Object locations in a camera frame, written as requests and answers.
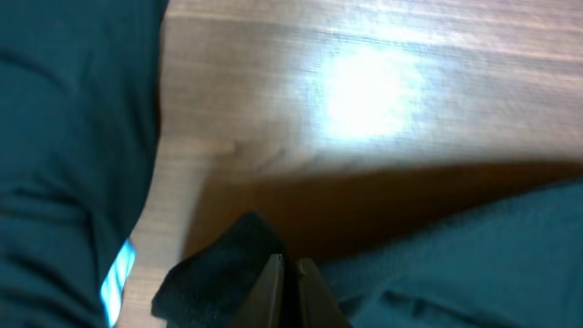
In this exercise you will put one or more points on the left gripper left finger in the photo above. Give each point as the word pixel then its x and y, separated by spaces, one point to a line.
pixel 262 307

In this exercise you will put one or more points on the black clothes pile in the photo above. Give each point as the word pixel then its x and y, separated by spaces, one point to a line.
pixel 79 137

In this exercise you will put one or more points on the light blue garment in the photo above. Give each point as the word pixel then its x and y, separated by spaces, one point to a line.
pixel 112 288

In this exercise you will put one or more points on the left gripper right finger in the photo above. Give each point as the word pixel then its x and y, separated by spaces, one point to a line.
pixel 318 307

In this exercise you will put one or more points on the black t-shirt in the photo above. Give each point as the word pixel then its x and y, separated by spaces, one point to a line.
pixel 513 263

